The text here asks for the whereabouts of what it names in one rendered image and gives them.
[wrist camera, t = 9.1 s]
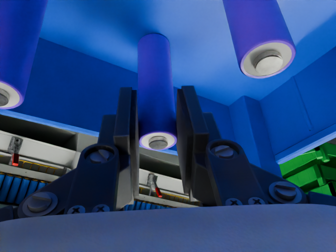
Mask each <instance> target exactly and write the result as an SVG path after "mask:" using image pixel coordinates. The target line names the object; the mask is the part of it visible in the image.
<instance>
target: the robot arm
mask: <svg viewBox="0 0 336 252"><path fill-rule="evenodd" d="M176 130H177V142H176V149H177V155H178V161H179V168H180V174H181V180H182V186H183V192H184V194H188V195H189V201H190V202H200V207H185V208H164V209H145V210H127V211H125V208H124V206H125V205H133V204H134V196H139V159H140V144H139V120H138V100H137V90H132V87H120V89H119V97H118V104H117V111H116V114H106V115H103V117H102V122H101V126H100V131H99V136H98V141H97V143H95V144H92V145H90V146H88V147H86V148H85V149H84V150H83V151H82V152H81V154H80V156H79V160H78V163H77V167H76V168H75V169H73V170H71V171H70V172H68V173H66V174H64V175H63V176H61V177H59V178H58V179H56V180H54V181H52V182H51V183H49V184H47V185H46V186H44V187H42V188H40V189H39V190H37V191H35V192H33V193H32V194H30V195H29V196H27V197H26V198H24V200H23V201H22V202H21V203H20V204H19V206H18V207H15V208H13V206H12V205H9V206H6V207H2V208H0V252H336V196H331V195H327V194H322V193H317V192H313V191H309V192H308V194H306V193H304V191H303V190H302V189H301V188H300V187H299V186H297V185H295V184H294V183H292V182H290V181H288V180H286V179H283V178H281V177H279V176H277V175H275V174H273V173H271V172H269V171H266V170H264V169H262V168H260V167H258V166H256V165H254V164H252V163H250V162H249V160H248V158H247V156H246V154H245V152H244V150H243V148H242V147H241V146H240V145H239V144H238V143H237V142H234V141H232V140H229V139H223V138H222V136H221V133H220V131H219V128H218V125H217V123H216V120H215V118H214V115H213V113H212V112H202V109H201V106H200V103H199V100H198V97H197V94H196V91H195V88H194V86H193V85H186V86H181V89H177V99H176Z"/></svg>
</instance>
